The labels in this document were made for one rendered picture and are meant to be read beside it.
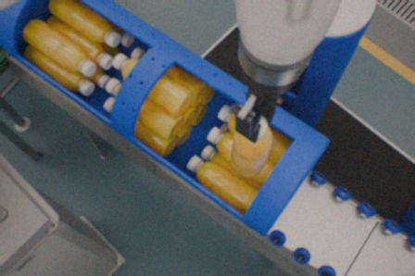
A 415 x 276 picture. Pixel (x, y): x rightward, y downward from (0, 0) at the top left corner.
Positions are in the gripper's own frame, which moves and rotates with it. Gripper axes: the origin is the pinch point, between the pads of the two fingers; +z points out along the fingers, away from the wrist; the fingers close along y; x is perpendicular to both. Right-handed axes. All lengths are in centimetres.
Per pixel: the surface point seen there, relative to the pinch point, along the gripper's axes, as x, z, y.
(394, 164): -41, 132, 72
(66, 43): 58, 34, 2
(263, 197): -6.7, 27.8, -3.2
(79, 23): 60, 34, 8
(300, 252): -21, 50, -4
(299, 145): -6.7, 24.9, 10.3
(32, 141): 110, 149, -17
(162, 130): 23.2, 34.5, -2.1
